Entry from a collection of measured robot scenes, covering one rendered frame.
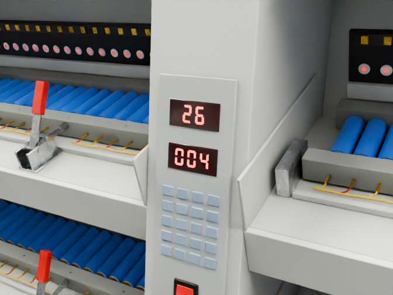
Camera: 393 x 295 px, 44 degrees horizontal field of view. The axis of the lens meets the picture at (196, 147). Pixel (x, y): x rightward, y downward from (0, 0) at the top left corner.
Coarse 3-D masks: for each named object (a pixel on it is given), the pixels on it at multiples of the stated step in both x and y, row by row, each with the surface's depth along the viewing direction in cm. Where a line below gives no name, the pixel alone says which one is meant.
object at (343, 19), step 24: (0, 0) 77; (24, 0) 74; (48, 0) 72; (72, 0) 69; (96, 0) 67; (120, 0) 65; (144, 0) 63; (336, 0) 51; (360, 0) 50; (384, 0) 49; (336, 24) 52; (360, 24) 50; (384, 24) 49; (336, 48) 52; (336, 72) 52; (336, 96) 53
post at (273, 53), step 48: (192, 0) 37; (240, 0) 35; (288, 0) 40; (192, 48) 38; (240, 48) 36; (288, 48) 41; (240, 96) 37; (288, 96) 43; (240, 144) 37; (240, 240) 39; (240, 288) 40
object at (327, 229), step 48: (384, 48) 45; (384, 96) 47; (288, 144) 44; (336, 144) 43; (384, 144) 42; (240, 192) 36; (288, 192) 41; (336, 192) 39; (384, 192) 39; (288, 240) 37; (336, 240) 36; (384, 240) 35; (336, 288) 37; (384, 288) 34
